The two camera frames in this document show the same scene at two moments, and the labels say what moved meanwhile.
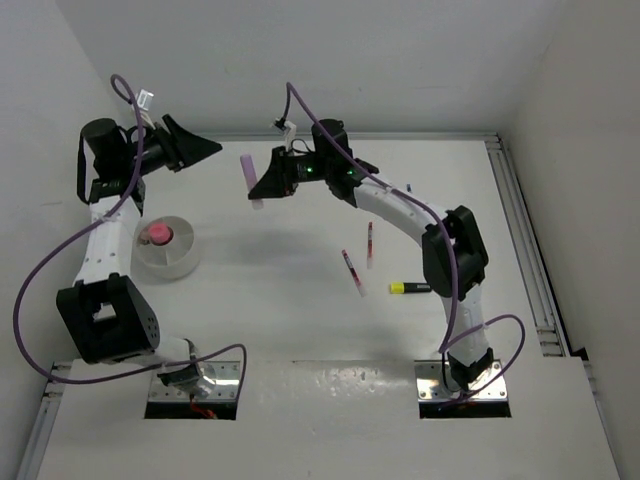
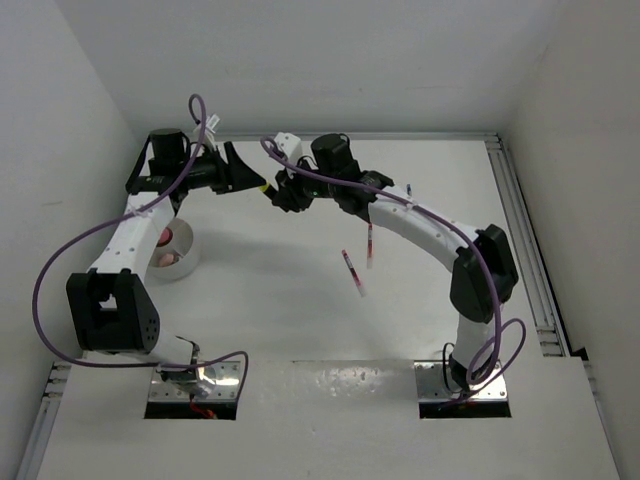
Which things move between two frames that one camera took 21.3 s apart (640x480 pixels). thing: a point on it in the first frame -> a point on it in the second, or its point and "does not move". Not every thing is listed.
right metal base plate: x=435 y=400 does not move
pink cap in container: x=160 y=234 does not move
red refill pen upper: x=370 y=245 does not move
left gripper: x=180 y=148 -> x=233 y=176
